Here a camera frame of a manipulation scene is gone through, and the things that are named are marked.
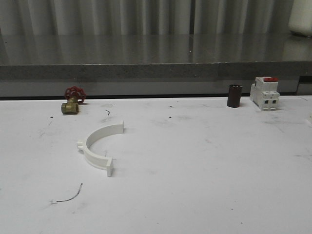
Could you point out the white half pipe clamp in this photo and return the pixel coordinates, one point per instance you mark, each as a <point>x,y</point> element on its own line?
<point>95,160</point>

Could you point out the dark brown pipe coupling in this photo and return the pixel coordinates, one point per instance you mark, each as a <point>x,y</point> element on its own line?
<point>234,95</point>

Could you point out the brass valve red handwheel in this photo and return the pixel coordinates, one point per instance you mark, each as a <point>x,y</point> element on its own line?
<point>74,96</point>

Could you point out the grey stone countertop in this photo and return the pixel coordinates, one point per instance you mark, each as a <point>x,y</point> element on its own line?
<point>154,57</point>

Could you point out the white container on counter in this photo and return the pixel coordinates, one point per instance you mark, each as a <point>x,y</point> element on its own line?
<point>300,21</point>

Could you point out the white circuit breaker red switch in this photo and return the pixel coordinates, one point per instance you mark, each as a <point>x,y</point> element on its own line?
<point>264,93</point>

